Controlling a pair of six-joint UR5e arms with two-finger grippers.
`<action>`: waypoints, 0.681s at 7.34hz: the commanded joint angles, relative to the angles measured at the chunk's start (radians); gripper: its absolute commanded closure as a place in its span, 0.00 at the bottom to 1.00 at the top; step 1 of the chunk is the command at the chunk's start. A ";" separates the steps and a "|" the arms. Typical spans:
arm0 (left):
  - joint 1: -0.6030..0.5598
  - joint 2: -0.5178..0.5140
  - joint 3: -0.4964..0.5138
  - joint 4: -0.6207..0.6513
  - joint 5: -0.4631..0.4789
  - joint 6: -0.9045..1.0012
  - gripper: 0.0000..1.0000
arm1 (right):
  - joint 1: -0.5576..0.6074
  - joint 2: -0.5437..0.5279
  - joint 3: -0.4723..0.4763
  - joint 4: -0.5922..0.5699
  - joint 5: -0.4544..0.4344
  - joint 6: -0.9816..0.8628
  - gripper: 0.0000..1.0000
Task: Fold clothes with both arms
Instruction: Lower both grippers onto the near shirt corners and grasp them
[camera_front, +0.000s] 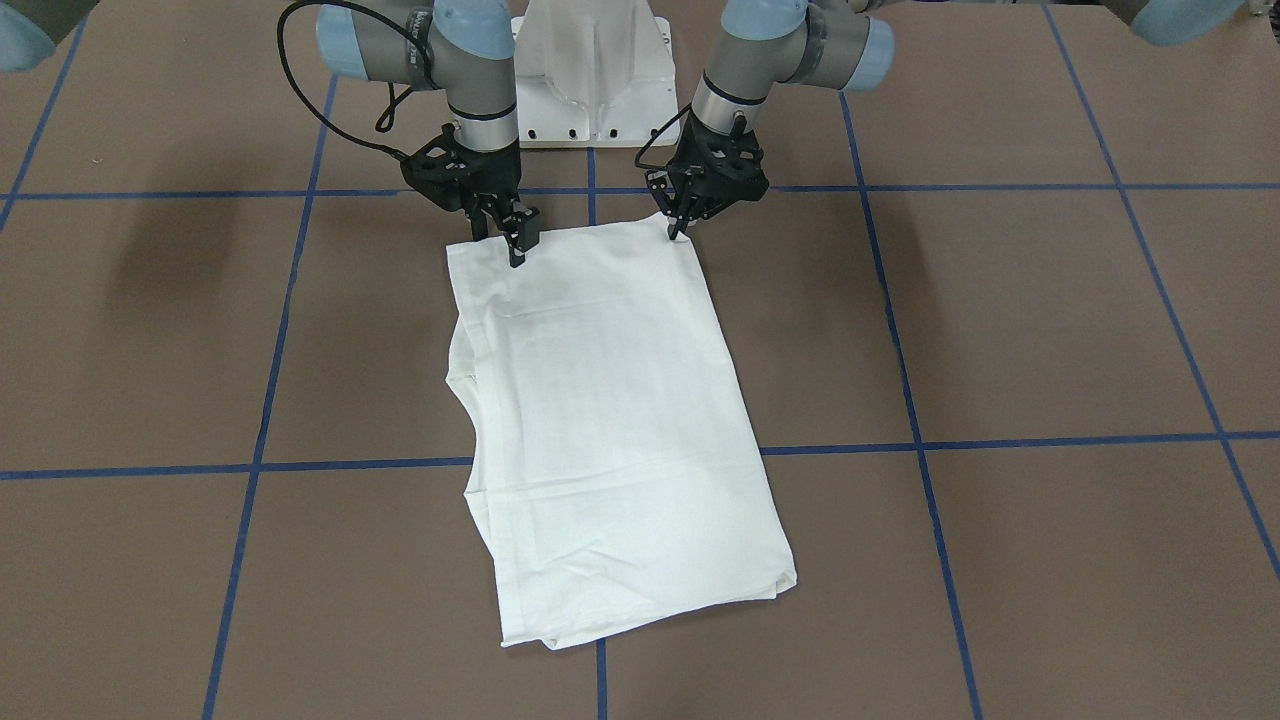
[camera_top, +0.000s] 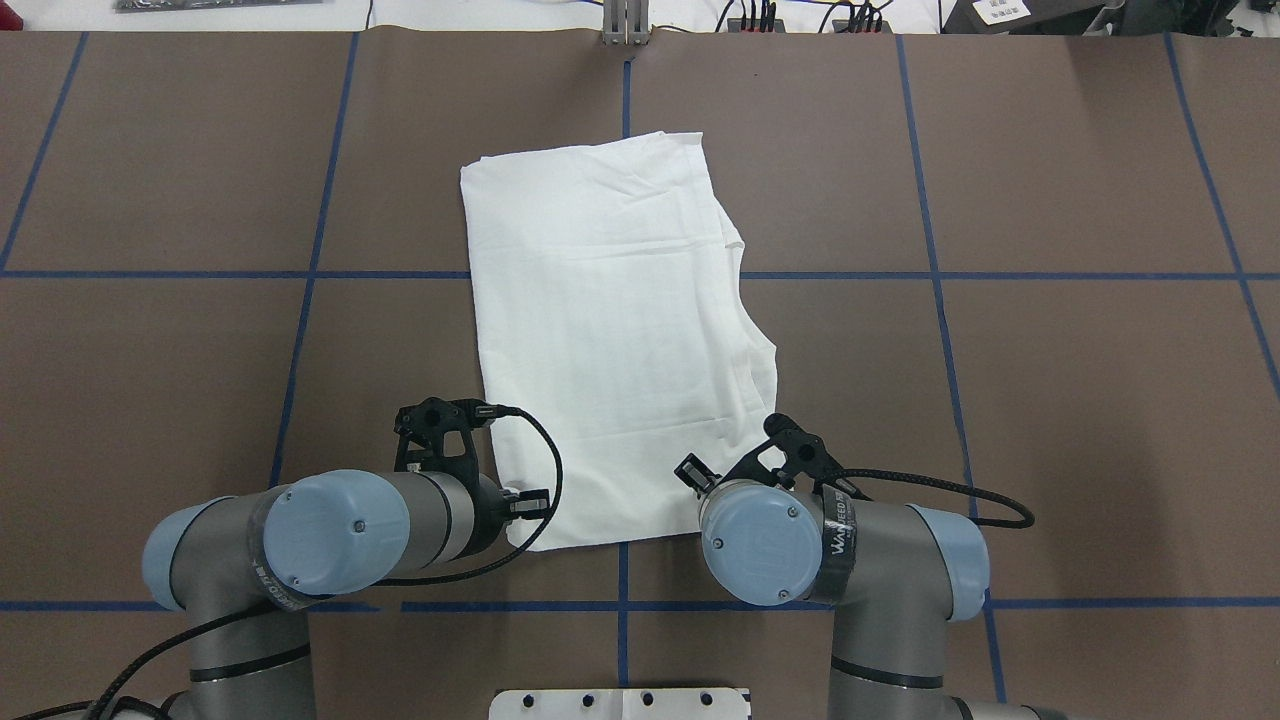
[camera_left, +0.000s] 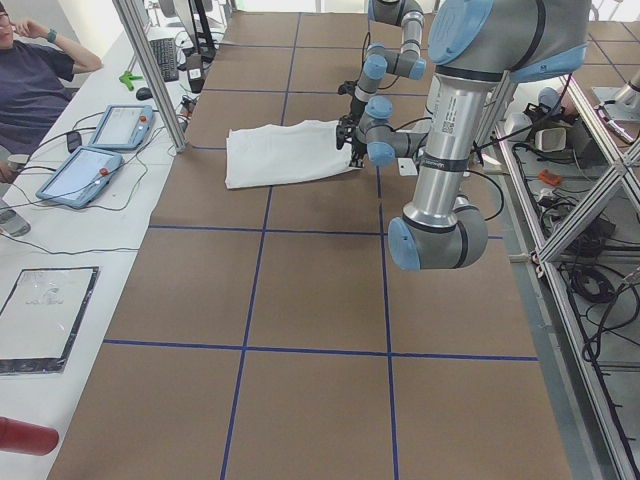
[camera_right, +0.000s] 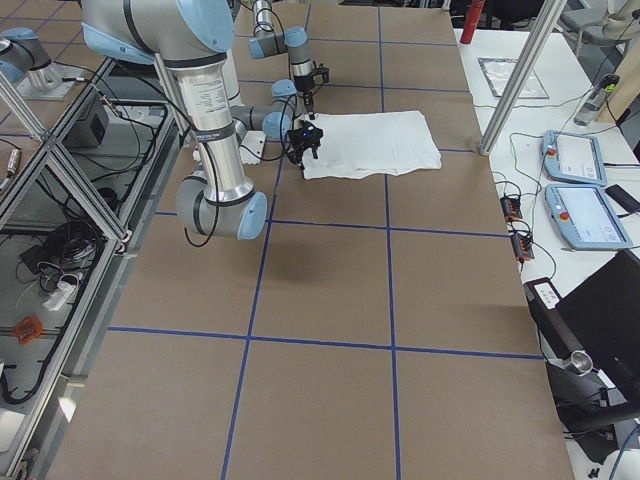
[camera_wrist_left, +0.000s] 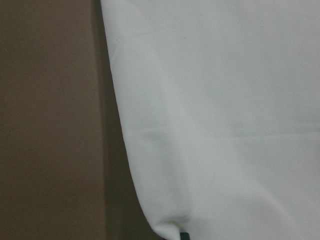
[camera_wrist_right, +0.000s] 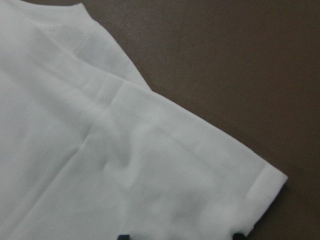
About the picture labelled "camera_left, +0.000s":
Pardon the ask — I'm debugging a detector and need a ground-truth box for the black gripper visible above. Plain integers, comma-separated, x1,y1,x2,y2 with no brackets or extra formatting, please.
347,127,367,169
349,95,368,123

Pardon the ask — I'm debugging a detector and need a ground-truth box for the white printed long-sleeve shirt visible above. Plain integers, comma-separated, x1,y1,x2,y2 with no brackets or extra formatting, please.
225,120,352,189

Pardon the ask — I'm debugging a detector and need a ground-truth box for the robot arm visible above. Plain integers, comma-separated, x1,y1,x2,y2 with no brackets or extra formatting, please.
347,0,427,123
336,0,590,270

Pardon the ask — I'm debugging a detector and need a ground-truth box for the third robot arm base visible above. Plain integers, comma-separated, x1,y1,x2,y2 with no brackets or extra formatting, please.
591,71,639,123

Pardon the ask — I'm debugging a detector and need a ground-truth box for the orange tool on rack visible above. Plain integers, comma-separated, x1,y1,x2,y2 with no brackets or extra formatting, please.
537,169,563,187

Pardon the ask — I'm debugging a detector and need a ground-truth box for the black keyboard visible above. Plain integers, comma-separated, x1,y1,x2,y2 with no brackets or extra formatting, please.
149,38,179,82

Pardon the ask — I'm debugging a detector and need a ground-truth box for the black computer mouse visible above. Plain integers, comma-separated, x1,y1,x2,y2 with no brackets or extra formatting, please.
135,87,153,100

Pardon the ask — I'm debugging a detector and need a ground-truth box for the green plastic tool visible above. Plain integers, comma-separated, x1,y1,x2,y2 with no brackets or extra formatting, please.
119,70,143,91

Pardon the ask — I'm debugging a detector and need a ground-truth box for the far teach pendant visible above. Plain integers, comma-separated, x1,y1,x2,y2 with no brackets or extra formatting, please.
89,105,154,150

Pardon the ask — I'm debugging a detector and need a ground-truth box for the teach pendant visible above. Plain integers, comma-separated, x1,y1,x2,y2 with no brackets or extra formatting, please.
89,105,154,150
36,146,123,209

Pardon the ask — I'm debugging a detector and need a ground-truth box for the near teach pendant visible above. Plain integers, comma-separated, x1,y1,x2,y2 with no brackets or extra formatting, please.
36,146,123,209

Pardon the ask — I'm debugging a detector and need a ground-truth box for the black smartphone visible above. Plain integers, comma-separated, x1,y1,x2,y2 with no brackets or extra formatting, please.
66,130,83,153

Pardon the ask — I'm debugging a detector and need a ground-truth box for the seated person in navy shirt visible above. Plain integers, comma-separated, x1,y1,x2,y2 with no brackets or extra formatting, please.
1,8,103,154

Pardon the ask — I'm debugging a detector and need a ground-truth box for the silver foil tray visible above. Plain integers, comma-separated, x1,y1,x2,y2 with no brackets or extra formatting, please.
1,266,99,376

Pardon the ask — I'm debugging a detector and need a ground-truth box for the red bottle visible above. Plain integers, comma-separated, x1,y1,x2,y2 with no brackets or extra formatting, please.
1,417,59,456

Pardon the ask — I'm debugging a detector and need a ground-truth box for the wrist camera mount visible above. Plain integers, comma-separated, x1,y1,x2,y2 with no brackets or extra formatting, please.
337,81,357,97
335,115,357,150

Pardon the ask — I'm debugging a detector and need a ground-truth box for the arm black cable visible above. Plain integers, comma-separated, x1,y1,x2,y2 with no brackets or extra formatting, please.
389,117,504,224

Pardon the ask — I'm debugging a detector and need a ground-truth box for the aluminium frame post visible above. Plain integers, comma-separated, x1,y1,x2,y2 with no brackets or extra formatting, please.
112,0,187,153

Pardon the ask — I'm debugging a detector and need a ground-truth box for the right aluminium frame rack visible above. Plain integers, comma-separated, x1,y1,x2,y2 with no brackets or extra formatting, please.
499,65,639,479

